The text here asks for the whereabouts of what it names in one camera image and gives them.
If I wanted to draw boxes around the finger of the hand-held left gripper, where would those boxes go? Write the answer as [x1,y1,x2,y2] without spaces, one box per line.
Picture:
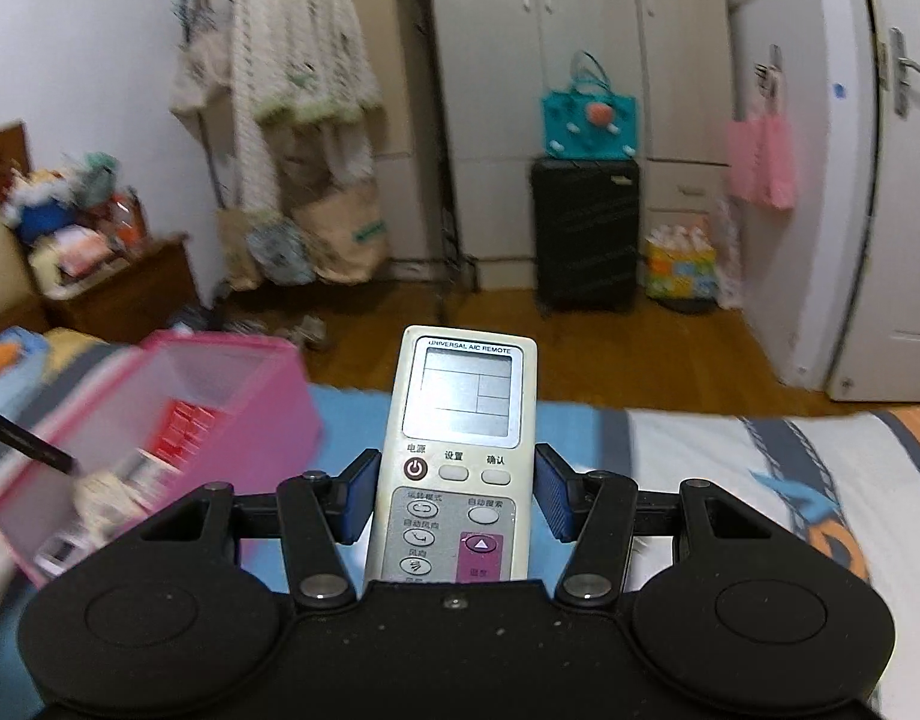
[0,401,79,475]

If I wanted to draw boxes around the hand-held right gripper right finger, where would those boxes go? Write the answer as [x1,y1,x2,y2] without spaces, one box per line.
[533,442,774,608]

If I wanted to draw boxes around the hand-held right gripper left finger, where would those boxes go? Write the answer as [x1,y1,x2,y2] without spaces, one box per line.
[139,448,382,610]

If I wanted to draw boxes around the cream air conditioner remote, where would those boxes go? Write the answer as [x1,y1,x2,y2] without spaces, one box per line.
[364,326,540,584]

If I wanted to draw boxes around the white power bank underneath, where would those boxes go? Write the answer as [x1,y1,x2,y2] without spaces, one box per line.
[31,532,87,577]

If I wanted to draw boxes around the pink cardboard box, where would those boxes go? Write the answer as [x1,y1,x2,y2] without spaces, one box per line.
[0,330,323,590]

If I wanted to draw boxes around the light blue clothes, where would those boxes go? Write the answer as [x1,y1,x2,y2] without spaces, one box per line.
[0,326,53,385]

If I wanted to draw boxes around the grey white printed blanket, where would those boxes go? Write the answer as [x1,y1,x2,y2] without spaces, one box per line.
[0,326,920,720]

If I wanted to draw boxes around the red printed bag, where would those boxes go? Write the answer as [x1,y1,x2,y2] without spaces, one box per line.
[156,399,230,460]

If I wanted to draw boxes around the wooden nightstand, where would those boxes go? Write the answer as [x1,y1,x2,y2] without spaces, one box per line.
[44,234,203,347]

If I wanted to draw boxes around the wooden padded headboard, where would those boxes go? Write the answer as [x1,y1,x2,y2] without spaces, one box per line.
[0,120,53,340]

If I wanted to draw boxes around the pink tissue box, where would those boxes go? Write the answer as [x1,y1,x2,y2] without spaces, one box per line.
[57,229,110,278]

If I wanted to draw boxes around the black trash bag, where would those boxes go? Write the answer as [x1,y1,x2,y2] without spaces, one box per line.
[167,307,229,335]

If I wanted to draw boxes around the blue bag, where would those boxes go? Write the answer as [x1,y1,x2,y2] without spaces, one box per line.
[17,199,79,242]

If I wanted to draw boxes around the orange bottle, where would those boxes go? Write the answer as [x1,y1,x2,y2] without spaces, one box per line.
[111,191,147,252]

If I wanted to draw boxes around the grey patterned bag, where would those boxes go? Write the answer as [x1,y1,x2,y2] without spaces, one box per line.
[246,217,312,287]

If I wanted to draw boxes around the colourful gift box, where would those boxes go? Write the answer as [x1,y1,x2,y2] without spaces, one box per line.
[644,225,720,300]

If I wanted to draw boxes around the black suitcase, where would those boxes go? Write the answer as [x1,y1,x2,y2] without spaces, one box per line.
[531,156,642,314]

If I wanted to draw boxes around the brown paper bag green print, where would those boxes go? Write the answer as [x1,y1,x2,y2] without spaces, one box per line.
[295,180,393,283]

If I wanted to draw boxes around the plain kraft paper bag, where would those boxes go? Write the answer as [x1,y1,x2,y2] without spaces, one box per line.
[216,206,263,290]

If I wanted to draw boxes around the white plastic bag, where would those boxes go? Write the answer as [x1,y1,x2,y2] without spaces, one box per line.
[711,199,743,310]

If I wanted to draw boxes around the teal felt handbag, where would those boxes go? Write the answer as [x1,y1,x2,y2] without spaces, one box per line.
[542,52,640,161]

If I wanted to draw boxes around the beige canvas tote bag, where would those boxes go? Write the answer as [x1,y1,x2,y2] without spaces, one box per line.
[169,45,232,125]

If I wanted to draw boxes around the pink paper bag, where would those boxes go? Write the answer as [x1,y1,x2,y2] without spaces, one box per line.
[726,109,797,211]

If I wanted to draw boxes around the white door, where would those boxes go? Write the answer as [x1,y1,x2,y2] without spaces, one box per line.
[826,0,920,403]

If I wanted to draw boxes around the cream knitted sweater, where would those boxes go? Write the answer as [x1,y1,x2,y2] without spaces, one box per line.
[171,0,383,212]

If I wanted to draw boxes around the beige wardrobe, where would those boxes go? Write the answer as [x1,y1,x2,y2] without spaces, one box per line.
[422,0,738,293]

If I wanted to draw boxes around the black wall hook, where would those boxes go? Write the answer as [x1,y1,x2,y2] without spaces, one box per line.
[756,45,784,103]

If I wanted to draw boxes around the silver door handle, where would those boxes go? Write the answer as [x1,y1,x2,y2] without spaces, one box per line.
[887,28,920,118]

